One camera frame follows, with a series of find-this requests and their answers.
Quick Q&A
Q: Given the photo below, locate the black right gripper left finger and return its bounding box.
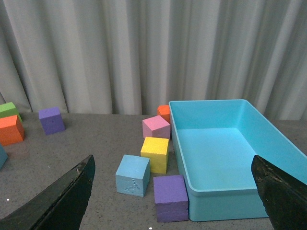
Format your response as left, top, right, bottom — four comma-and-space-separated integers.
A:
0, 155, 95, 230

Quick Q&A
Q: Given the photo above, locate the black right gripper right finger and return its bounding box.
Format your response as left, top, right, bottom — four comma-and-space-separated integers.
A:
251, 155, 307, 230

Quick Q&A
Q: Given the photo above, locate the light blue foam cube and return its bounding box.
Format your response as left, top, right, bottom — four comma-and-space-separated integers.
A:
0, 145, 8, 169
116, 155, 151, 197

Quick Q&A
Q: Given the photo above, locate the light blue plastic bin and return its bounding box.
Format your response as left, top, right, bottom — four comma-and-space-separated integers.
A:
169, 99, 307, 222

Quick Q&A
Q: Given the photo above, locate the purple foam cube far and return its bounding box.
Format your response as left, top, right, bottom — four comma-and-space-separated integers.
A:
38, 107, 66, 135

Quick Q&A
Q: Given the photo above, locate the orange foam cube left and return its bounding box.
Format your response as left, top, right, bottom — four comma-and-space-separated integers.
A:
0, 115, 24, 146

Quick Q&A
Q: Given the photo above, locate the purple foam cube near bin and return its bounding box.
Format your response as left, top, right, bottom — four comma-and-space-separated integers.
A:
153, 175, 189, 222

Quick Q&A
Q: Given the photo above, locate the yellow foam cube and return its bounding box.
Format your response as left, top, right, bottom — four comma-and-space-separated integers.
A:
141, 137, 169, 174

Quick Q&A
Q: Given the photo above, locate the green foam cube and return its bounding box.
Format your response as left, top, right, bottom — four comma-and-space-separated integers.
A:
0, 102, 23, 122

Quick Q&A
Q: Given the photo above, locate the pink foam cube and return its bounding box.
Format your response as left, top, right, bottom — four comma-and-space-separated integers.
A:
142, 115, 171, 139

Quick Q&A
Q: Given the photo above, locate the orange foam cube by bin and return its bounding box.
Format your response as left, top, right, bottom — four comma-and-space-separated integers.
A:
157, 104, 170, 123

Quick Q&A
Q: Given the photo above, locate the grey pleated curtain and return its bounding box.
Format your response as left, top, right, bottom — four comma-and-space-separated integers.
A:
0, 0, 307, 120

